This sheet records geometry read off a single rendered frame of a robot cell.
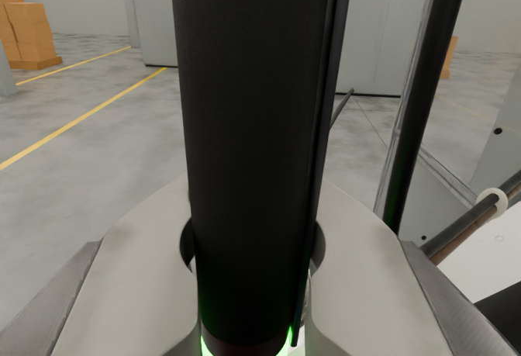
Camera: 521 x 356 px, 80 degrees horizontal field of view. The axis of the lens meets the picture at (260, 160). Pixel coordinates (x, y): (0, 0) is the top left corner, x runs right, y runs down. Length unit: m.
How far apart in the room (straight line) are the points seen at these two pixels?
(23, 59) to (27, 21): 0.81
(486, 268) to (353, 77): 5.37
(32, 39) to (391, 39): 6.89
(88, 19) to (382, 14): 10.99
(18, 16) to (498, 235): 8.17
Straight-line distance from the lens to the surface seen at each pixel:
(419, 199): 1.43
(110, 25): 13.80
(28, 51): 8.33
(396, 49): 5.87
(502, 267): 0.52
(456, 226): 0.31
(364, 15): 5.67
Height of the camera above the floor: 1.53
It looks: 28 degrees down
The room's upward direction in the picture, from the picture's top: 2 degrees clockwise
